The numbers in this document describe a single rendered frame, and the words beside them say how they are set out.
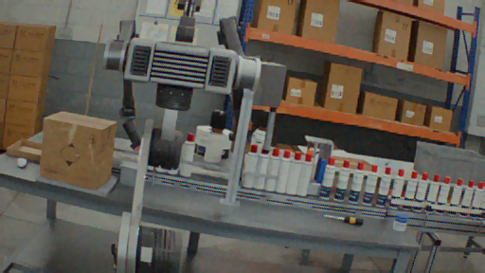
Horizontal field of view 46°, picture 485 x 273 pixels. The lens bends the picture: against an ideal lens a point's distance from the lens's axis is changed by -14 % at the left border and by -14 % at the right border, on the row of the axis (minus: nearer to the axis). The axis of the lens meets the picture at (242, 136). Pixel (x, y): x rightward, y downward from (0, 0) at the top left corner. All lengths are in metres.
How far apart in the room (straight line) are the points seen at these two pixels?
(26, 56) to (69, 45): 1.49
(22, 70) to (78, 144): 3.45
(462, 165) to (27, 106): 4.04
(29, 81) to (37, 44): 0.38
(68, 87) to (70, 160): 4.80
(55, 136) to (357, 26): 5.41
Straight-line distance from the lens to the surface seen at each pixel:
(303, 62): 7.56
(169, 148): 2.39
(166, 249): 2.00
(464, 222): 3.36
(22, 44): 6.14
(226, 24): 2.85
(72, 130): 2.77
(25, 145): 3.48
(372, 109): 7.05
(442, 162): 4.69
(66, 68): 7.55
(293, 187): 3.13
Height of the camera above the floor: 1.63
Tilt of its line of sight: 10 degrees down
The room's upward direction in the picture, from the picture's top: 10 degrees clockwise
